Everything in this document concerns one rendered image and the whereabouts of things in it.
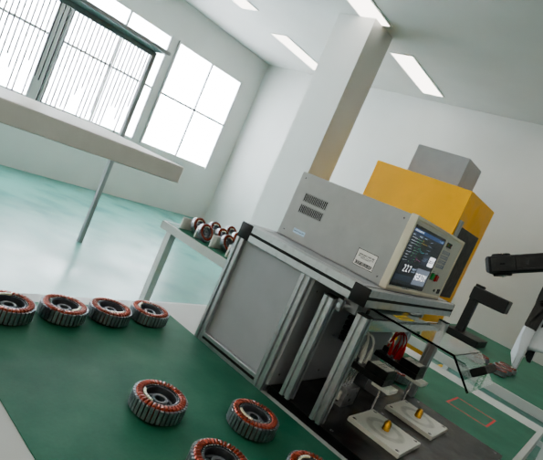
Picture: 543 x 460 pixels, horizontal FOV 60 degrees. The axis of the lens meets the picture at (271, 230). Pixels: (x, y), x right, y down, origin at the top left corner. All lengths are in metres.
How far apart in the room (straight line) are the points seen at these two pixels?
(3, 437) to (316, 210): 0.92
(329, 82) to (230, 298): 4.35
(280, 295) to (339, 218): 0.27
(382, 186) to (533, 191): 2.24
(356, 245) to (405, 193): 3.92
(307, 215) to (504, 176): 5.67
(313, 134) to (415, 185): 1.24
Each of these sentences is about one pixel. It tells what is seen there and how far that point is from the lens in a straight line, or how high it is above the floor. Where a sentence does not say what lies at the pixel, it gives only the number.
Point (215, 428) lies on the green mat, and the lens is 1.03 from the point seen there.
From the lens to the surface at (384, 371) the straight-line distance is 1.29.
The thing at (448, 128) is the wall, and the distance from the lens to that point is 7.33.
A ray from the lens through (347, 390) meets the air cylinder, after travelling 1.33.
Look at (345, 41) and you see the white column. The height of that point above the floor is 2.99.
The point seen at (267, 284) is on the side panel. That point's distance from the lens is 1.26.
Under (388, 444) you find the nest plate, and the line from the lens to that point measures 1.27.
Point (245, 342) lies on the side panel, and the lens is 1.31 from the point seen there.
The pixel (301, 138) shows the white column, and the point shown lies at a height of 1.84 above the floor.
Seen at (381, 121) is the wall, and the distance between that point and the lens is 7.78.
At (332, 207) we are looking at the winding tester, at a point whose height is 1.25.
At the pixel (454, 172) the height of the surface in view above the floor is 2.11.
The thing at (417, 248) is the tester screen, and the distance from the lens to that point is 1.30.
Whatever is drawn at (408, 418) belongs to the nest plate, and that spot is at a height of 0.78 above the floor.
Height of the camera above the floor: 1.25
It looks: 5 degrees down
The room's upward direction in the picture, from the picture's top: 24 degrees clockwise
